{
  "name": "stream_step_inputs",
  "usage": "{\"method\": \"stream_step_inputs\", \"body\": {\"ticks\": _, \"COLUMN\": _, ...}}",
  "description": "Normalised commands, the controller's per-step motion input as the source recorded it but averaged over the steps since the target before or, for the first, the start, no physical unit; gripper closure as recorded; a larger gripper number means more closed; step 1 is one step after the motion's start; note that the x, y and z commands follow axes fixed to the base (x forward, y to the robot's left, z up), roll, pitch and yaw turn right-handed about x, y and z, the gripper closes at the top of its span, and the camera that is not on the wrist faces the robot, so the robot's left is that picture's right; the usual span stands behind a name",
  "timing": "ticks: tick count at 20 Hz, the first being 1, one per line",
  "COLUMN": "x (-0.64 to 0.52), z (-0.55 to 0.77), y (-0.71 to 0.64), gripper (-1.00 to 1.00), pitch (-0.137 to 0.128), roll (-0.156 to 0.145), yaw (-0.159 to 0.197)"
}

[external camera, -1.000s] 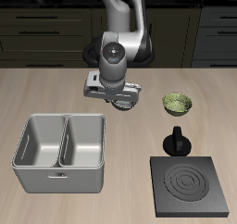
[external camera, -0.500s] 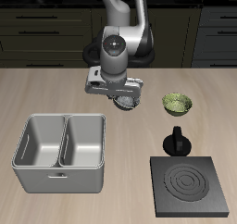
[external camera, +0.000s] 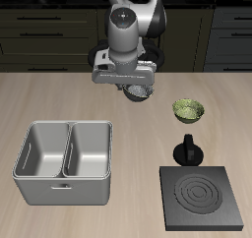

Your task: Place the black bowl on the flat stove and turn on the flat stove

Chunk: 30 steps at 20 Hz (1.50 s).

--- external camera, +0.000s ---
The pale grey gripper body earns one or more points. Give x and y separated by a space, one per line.
105 76

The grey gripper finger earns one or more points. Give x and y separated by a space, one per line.
120 87
152 89

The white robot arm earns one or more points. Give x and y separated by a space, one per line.
123 38

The black bowl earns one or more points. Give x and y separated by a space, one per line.
138 93

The green bowl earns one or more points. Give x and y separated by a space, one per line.
188 110

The dark grey stove plate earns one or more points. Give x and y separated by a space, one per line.
198 196

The dark olive kitchen cupboard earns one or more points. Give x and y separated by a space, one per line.
49 45

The dark grey drawer cupboard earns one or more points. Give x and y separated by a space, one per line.
229 42

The white two-bin basket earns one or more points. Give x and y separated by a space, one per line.
65 183

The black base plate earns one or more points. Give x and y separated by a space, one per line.
157 56

